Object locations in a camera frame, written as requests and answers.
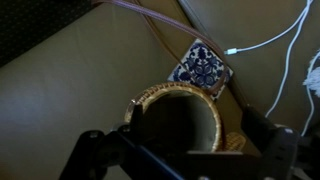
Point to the blue white patterned tile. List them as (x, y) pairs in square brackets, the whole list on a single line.
[(200, 65)]

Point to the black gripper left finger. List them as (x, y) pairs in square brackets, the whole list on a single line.
[(137, 118)]

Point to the brown leather sofa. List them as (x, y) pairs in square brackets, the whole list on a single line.
[(66, 93)]

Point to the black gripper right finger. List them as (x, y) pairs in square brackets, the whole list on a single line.
[(263, 136)]

